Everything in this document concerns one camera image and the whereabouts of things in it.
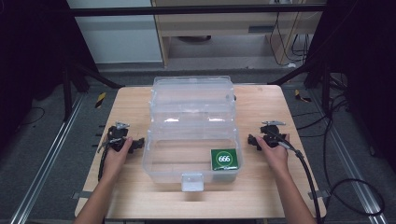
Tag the person's left hand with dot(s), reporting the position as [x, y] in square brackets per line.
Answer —
[115, 160]

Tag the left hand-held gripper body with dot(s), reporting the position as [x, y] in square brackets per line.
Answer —
[117, 134]

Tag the grey metal table bracket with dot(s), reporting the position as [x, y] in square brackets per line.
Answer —
[319, 194]
[81, 195]

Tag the light wooden desk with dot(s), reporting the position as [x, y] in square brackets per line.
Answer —
[230, 25]

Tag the yellow black tape strip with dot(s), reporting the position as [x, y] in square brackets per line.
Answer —
[301, 97]
[100, 100]

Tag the black stand legs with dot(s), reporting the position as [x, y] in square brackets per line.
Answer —
[314, 77]
[81, 77]

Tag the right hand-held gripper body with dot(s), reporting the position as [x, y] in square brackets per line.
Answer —
[271, 134]

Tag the white cabinet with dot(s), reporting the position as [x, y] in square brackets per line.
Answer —
[118, 37]

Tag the black curtain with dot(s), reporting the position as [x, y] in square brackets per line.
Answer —
[34, 46]
[364, 62]

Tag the black horizontal frame bar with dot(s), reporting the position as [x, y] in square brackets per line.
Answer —
[193, 10]

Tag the clear plastic storage box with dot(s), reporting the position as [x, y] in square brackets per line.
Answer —
[193, 133]

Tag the person's right hand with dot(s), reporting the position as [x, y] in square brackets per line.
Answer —
[275, 158]

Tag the green square packet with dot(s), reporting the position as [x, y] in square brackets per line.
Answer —
[224, 159]

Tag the metal floor rail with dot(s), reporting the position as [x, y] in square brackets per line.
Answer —
[351, 161]
[46, 158]

